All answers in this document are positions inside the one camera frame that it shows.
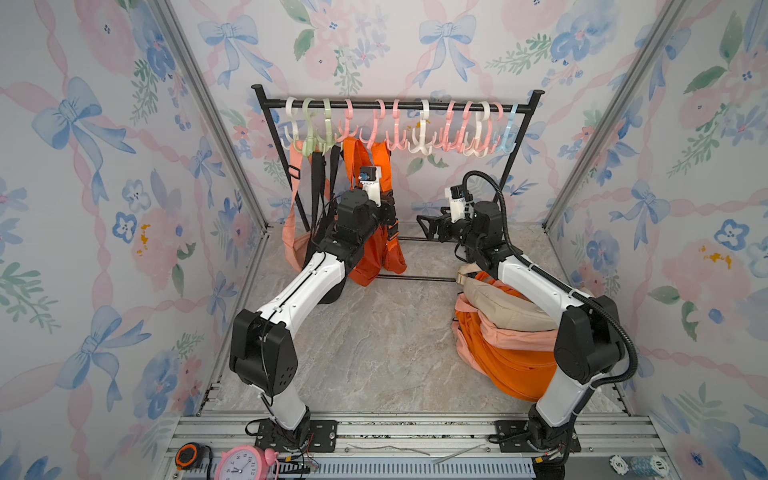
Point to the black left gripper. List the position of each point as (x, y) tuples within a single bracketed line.
[(386, 211)]

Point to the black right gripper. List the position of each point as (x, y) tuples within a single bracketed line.
[(436, 222)]

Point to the orange crossbody bag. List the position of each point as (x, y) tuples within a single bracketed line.
[(528, 387), (382, 250)]

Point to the beige crossbody bag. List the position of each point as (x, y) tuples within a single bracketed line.
[(502, 305)]

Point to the pink crossbody bag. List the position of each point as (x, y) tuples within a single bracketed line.
[(295, 246), (483, 345)]

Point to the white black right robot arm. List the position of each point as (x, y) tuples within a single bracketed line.
[(591, 347)]

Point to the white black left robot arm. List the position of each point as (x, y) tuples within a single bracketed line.
[(262, 353)]

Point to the black crossbody bag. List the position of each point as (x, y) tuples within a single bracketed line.
[(323, 203)]

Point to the light blue hook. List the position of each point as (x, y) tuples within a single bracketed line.
[(503, 144)]

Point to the white hook leftmost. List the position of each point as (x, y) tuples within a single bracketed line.
[(291, 130)]

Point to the black clothes rack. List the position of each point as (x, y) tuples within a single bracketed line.
[(395, 108)]

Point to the pink alarm clock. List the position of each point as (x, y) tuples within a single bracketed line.
[(248, 463)]

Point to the orange black tape measure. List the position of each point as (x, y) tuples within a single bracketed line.
[(192, 456)]

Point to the white poker chips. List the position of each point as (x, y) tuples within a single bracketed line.
[(642, 466)]

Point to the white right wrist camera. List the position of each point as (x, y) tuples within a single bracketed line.
[(460, 203)]

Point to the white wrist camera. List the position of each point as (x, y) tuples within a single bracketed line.
[(460, 203), (370, 183)]

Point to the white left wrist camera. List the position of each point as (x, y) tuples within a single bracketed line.
[(370, 183)]

